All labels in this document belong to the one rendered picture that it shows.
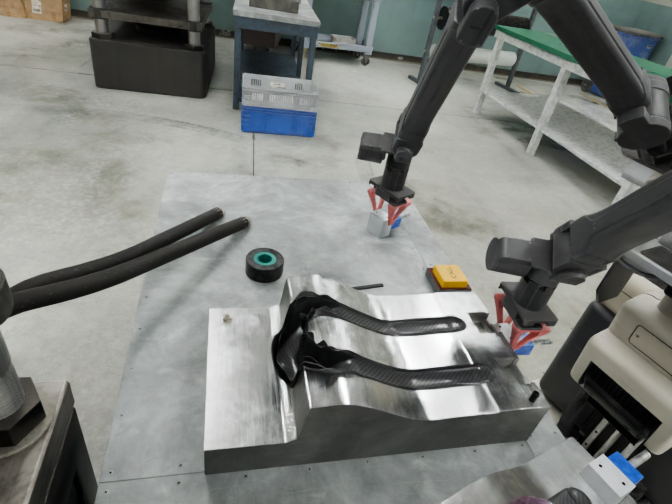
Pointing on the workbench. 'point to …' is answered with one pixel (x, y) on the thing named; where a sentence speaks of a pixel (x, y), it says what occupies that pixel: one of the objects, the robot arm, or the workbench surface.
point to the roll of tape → (264, 265)
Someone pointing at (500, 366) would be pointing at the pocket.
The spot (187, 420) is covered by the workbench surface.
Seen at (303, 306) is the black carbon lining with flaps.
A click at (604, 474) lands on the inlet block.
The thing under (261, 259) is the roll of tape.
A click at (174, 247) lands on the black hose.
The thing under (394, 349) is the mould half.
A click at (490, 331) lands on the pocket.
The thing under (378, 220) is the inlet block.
